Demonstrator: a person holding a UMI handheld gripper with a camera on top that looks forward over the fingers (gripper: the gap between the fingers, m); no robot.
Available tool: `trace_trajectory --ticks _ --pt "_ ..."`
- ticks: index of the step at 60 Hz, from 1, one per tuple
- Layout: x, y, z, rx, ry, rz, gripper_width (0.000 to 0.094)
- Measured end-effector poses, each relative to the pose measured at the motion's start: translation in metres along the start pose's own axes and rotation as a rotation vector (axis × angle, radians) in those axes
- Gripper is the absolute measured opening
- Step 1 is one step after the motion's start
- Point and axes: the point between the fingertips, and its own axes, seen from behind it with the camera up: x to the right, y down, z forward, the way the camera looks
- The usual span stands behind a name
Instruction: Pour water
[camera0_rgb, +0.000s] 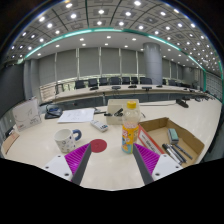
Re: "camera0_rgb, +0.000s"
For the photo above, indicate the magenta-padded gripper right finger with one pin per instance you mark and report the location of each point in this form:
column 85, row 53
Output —
column 166, row 165

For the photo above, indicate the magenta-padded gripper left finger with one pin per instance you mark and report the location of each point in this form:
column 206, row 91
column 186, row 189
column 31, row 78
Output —
column 56, row 165

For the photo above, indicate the yellow-capped clear drink bottle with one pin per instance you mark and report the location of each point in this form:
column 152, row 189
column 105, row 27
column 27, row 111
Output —
column 130, row 135

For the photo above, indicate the black marker pen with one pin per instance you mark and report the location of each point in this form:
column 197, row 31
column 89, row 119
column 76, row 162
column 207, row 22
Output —
column 176, row 153
column 170, row 152
column 184, row 152

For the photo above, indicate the grey-green whiteboard eraser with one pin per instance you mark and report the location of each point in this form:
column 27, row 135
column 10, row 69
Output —
column 173, row 136

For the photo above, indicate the red and white flat package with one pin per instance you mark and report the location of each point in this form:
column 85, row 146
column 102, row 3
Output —
column 149, row 140

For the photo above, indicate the open brown cardboard box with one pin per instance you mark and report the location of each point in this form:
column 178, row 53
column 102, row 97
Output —
column 157, row 133

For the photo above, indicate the flat round red coaster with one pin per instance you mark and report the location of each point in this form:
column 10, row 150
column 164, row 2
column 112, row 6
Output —
column 99, row 145

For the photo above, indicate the brown cardboard piece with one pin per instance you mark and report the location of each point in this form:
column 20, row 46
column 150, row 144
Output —
column 9, row 141

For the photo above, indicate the white printed paper sheet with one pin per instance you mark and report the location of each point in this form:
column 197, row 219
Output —
column 76, row 115

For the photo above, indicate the black desk telephone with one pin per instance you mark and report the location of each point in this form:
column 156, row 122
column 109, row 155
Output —
column 52, row 111

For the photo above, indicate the white remote control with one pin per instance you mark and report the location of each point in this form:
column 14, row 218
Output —
column 99, row 125

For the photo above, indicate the black desk microphone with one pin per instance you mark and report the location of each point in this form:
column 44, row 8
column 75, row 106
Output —
column 182, row 103

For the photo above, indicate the long curved conference desk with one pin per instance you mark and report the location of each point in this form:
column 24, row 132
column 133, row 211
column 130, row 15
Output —
column 100, row 91

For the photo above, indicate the row of black office chairs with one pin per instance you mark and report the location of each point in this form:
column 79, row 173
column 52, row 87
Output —
column 115, row 80

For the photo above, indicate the group of round ceiling lights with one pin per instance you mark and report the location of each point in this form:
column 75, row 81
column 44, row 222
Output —
column 100, row 12

